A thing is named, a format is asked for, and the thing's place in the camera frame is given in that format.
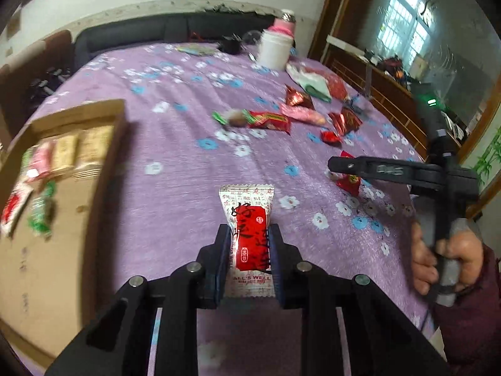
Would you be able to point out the grey phone stand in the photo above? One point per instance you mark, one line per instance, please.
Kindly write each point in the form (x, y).
(368, 82)

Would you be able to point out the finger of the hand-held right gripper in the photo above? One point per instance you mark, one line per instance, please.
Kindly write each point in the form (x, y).
(375, 170)

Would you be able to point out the red plastic bag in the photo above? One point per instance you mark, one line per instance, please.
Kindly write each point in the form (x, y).
(336, 86)

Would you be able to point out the white and red snack packet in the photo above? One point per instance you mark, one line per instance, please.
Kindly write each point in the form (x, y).
(250, 219)

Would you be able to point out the purple floral tablecloth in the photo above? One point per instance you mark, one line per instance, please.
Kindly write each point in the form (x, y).
(176, 164)

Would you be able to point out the wall mirror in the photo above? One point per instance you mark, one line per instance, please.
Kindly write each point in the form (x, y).
(430, 27)

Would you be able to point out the red packet with green logo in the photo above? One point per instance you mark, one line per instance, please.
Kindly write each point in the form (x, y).
(270, 121)

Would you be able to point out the large dark red snack packet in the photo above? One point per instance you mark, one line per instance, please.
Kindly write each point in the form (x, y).
(346, 120)

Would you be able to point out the small white red packet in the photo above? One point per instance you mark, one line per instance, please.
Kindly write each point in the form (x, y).
(13, 207)

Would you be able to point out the white plastic jar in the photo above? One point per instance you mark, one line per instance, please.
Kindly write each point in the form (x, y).
(274, 49)

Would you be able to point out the dark red candy with face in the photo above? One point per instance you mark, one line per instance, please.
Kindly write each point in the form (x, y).
(330, 137)

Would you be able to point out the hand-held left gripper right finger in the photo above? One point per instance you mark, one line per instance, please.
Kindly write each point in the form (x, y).
(276, 262)

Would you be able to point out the long pink snack packet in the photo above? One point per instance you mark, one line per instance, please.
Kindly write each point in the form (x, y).
(305, 115)

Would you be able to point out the small bright red candy packet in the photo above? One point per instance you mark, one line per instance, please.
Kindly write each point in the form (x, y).
(348, 180)

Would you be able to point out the bamboo wall sticker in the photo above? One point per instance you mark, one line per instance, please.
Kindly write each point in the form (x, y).
(487, 160)

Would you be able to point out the person's right forearm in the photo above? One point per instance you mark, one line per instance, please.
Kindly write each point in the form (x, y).
(469, 329)

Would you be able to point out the beige cookie packet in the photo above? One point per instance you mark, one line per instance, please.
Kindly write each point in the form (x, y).
(94, 141)

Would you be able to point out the green-wrapped brown candy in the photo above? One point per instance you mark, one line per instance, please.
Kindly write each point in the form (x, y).
(233, 119)

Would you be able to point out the bottle with pink knit sleeve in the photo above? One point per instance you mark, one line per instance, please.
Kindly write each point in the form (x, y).
(285, 23)

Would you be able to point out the dark red gold-print packet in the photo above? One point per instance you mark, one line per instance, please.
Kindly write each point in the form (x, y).
(299, 98)

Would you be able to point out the person's right hand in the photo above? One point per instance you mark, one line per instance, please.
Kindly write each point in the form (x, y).
(422, 258)

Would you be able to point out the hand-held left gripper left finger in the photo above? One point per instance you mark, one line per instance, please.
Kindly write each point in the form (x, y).
(223, 258)

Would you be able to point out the small black device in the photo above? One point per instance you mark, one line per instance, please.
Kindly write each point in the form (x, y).
(231, 43)

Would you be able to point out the cardboard box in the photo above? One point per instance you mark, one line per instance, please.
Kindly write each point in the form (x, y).
(58, 243)

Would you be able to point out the black sofa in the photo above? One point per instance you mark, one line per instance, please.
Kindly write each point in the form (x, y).
(129, 35)

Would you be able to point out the white green plastic bag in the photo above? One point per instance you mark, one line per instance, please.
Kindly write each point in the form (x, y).
(311, 82)

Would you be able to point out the green candy wrapper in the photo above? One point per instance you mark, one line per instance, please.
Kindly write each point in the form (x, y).
(41, 211)

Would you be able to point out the yellow wafer packet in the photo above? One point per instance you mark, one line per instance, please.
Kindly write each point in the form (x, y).
(64, 152)

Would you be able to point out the wooden cabinet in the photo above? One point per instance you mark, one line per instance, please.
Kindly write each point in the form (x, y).
(391, 98)

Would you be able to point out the flat patterned card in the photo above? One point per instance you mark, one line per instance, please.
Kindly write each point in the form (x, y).
(195, 49)

